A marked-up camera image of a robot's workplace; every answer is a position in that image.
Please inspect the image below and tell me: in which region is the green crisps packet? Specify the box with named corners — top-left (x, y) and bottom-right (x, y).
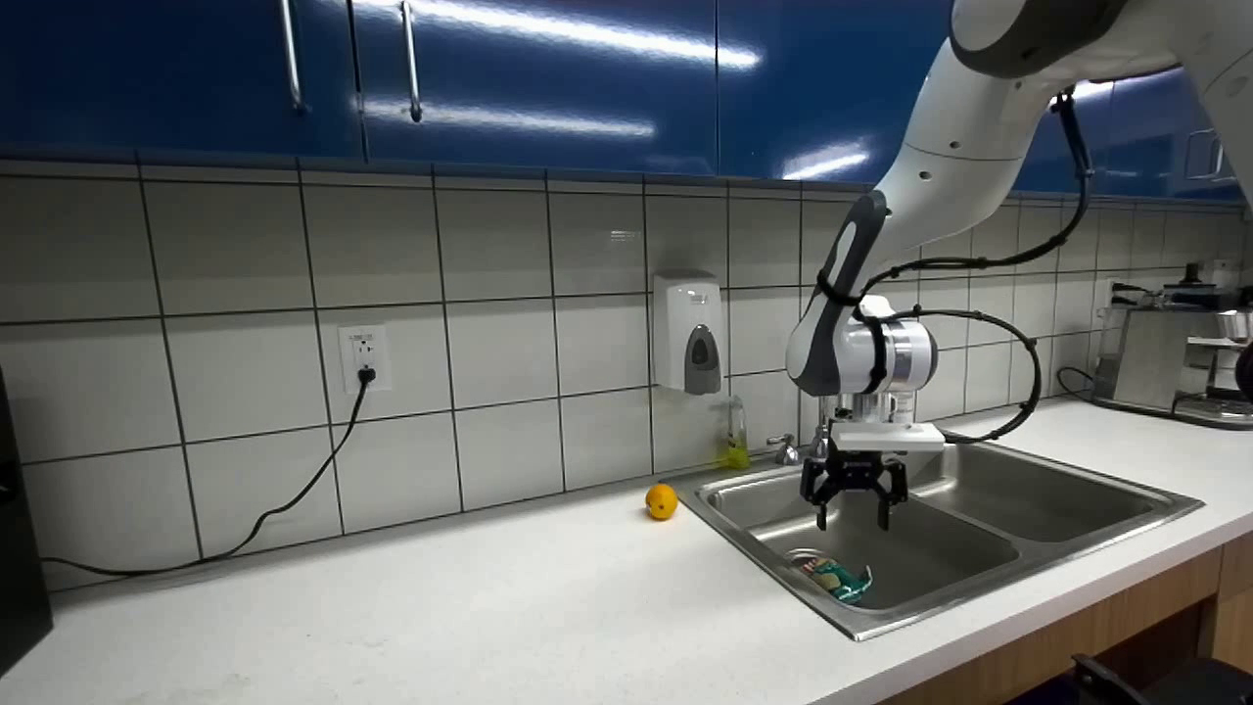
top-left (790, 549), bottom-right (875, 604)

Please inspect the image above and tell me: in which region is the black office chair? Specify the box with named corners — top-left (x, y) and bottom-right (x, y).
top-left (1070, 653), bottom-right (1253, 705)

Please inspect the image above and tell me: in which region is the blue wall cabinet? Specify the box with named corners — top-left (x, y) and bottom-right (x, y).
top-left (0, 0), bottom-right (1253, 205)

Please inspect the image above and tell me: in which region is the chrome sink tap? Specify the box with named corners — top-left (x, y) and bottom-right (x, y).
top-left (766, 429), bottom-right (833, 467)

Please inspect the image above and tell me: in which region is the silver cabinet door handle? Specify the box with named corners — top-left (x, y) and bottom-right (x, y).
top-left (1183, 128), bottom-right (1227, 183)
top-left (400, 0), bottom-right (425, 124)

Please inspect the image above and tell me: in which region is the silver coffee machine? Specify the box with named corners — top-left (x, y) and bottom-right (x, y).
top-left (1091, 260), bottom-right (1253, 433)

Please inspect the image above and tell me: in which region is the white wall socket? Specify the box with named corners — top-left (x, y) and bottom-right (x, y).
top-left (338, 324), bottom-right (394, 396)

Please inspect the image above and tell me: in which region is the white wall soap dispenser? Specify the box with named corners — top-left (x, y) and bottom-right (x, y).
top-left (652, 270), bottom-right (725, 397)

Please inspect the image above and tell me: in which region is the black appliance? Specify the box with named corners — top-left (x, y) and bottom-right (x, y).
top-left (0, 364), bottom-right (56, 679)

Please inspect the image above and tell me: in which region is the stainless steel double sink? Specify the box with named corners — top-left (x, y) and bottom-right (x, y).
top-left (674, 440), bottom-right (1206, 643)

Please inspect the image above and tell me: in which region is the blue cabinet door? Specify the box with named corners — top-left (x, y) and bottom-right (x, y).
top-left (716, 0), bottom-right (956, 187)
top-left (0, 0), bottom-right (366, 164)
top-left (350, 0), bottom-right (721, 178)
top-left (1011, 67), bottom-right (1246, 204)

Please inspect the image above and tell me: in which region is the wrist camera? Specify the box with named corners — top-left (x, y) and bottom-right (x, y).
top-left (829, 422), bottom-right (947, 454)

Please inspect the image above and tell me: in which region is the yellow dish soap bottle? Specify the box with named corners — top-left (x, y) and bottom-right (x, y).
top-left (724, 394), bottom-right (752, 470)

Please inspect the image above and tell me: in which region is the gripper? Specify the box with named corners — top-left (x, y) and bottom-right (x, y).
top-left (800, 449), bottom-right (910, 533)

